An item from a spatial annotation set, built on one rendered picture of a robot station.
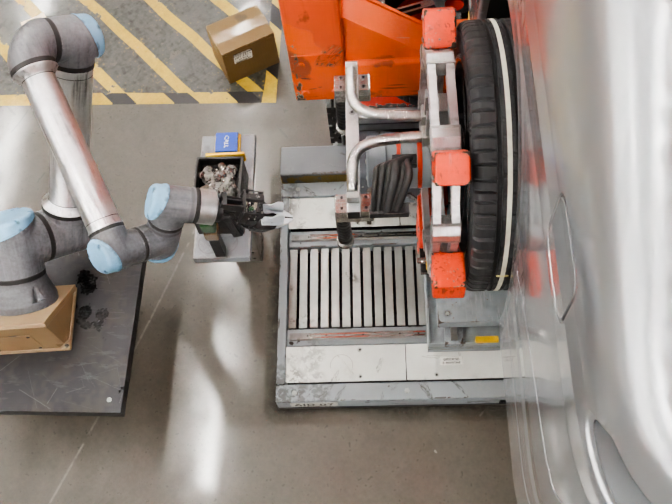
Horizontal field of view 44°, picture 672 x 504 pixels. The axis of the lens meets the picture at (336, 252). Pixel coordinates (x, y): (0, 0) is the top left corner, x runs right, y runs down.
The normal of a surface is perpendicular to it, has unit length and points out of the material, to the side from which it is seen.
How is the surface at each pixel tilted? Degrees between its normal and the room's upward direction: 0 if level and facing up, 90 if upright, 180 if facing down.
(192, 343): 0
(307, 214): 0
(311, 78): 90
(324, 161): 0
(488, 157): 31
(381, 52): 90
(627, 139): 42
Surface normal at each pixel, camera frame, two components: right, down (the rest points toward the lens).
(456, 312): -0.07, -0.43
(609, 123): -0.83, -0.17
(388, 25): 0.53, -0.37
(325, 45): 0.00, 0.90
